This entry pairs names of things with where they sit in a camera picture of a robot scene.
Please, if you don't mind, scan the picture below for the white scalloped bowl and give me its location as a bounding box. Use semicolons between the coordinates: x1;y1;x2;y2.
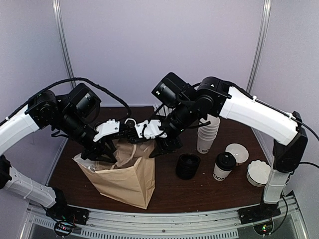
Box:
246;160;271;187

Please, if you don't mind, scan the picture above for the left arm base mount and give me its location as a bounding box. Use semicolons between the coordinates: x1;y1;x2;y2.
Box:
41;205;90;239

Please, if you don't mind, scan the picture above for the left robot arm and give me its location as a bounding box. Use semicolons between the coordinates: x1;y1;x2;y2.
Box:
0;83;120;221

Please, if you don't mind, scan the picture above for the white round bowl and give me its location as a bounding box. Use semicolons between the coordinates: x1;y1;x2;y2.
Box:
225;143;249;166

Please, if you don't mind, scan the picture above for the metal wall post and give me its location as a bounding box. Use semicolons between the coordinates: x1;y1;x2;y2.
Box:
52;0;74;78
246;0;272;93

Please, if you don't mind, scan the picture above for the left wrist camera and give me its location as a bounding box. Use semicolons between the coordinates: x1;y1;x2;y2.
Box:
93;119;137;144

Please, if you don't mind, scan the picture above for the white paper coffee cup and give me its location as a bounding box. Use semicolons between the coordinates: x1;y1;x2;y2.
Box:
213;164;232;181

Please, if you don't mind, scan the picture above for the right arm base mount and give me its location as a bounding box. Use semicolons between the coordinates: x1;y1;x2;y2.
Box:
238;203;281;236

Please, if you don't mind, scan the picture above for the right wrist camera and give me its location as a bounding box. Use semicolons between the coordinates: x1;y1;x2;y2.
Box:
124;118;167;144

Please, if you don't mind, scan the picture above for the aluminium front rail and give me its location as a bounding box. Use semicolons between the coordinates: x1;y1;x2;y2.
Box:
24;194;305;239

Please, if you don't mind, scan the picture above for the brown paper bag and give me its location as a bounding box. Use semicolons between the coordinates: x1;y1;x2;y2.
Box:
73;139;155;209

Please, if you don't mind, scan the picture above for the left metal wall post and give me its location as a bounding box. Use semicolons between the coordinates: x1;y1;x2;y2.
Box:
52;0;74;78

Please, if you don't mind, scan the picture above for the stack of white paper cups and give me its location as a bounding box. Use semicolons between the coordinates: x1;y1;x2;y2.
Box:
196;115;220;154

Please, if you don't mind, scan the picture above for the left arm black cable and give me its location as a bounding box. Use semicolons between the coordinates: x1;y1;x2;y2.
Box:
0;77;133;125

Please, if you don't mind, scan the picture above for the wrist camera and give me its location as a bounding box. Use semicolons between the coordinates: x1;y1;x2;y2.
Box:
93;119;137;144
124;118;167;144

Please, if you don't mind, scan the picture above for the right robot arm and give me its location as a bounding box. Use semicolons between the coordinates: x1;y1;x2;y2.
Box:
141;72;308;220

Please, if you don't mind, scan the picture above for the right metal wall post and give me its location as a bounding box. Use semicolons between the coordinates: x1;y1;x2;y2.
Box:
246;0;272;93

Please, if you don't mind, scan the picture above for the black cup lid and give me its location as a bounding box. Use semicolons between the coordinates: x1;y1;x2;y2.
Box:
215;152;237;171

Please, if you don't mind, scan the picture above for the stack of black lids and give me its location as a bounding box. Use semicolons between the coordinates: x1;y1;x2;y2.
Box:
175;153;201;180

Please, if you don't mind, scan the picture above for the bundle of wrapped straws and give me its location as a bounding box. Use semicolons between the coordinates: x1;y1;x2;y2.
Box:
153;103;171;117

